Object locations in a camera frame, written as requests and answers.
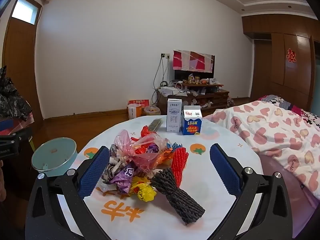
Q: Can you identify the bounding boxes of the purple foil wrapper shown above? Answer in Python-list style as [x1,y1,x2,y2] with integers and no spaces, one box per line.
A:
[110,166,137,194]

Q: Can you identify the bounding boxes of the black foam fruit net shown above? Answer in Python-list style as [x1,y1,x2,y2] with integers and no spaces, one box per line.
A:
[150,168,206,226]

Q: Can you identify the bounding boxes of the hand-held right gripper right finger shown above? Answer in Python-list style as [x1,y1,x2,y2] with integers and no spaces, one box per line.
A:
[209,143,303,240]

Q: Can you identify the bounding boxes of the orange wrapper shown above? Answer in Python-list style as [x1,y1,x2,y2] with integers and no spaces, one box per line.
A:
[150,147,175,170]

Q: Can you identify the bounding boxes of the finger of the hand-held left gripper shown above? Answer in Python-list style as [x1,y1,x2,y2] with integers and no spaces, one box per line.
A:
[0,127,33,143]

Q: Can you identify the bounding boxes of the wooden wardrobe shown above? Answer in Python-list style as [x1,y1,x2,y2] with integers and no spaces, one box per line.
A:
[241,14,320,113]

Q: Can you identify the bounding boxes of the white milk carton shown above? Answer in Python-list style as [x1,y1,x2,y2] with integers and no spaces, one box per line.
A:
[167,99,182,133]

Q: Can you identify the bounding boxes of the wooden tv cabinet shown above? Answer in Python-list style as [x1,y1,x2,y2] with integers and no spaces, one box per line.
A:
[157,82,230,110]

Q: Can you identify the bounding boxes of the grey patterned wrapper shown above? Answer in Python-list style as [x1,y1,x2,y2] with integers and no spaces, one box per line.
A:
[101,144,130,184]

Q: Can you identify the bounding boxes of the clear bag with yellow contents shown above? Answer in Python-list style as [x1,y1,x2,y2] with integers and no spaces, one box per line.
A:
[144,105,162,117]

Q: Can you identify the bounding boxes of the grey cables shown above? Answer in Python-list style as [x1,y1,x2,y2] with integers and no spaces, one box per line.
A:
[151,56,173,105]

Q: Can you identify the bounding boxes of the dark flat snack packet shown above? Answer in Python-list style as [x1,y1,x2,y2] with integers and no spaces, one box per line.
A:
[147,119,162,133]

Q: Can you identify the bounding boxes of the pink cellophane bag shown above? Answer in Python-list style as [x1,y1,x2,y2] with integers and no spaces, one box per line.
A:
[114,129,163,173]

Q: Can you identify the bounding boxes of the black printed bag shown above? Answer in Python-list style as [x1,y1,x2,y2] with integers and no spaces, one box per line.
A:
[0,66,33,120]

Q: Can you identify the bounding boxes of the door transom window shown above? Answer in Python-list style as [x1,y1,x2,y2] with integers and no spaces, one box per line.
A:
[11,0,40,25]

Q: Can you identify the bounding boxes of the yellow plastic bag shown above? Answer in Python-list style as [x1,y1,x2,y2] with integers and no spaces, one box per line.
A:
[130,176,157,202]

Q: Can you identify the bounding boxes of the red plastic bag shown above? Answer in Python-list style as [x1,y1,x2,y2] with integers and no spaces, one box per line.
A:
[130,125,158,143]

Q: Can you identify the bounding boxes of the red pink patchwork cloth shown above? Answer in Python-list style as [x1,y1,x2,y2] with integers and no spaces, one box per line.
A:
[172,50,215,73]

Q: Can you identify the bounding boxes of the clear plastic bag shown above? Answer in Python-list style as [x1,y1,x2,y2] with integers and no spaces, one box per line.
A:
[147,133,170,155]

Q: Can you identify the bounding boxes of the light blue bin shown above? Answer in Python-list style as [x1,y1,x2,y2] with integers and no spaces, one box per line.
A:
[31,137,78,178]

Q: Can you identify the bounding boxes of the black television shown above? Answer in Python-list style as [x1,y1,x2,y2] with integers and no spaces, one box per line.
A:
[174,69,215,80]

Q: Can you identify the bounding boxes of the white printed tablecloth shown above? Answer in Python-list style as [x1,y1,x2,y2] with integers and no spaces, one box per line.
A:
[56,115,264,240]

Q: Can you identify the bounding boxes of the red foam fruit net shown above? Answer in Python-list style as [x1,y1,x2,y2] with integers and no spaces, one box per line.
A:
[171,147,189,188]

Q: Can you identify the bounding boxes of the orange cardboard box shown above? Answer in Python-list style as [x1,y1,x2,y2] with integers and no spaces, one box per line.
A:
[127,99,150,108]

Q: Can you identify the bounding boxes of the white orange paper bag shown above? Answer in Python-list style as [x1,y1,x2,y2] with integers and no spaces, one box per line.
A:
[127,104,142,120]

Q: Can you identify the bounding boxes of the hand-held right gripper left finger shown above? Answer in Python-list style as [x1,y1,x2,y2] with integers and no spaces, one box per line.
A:
[25,145,112,240]

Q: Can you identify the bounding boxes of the wooden door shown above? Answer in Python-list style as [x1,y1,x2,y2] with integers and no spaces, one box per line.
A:
[2,0,45,130]
[252,39,272,99]

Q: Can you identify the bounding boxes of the red striped cloth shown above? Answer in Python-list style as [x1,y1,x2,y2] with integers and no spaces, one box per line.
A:
[0,112,34,133]

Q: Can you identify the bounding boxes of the blue milk carton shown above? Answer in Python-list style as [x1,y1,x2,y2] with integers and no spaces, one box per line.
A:
[183,106,202,136]

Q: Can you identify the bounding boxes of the mauve bed sheet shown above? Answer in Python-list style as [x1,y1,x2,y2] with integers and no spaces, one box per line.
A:
[250,152,320,240]

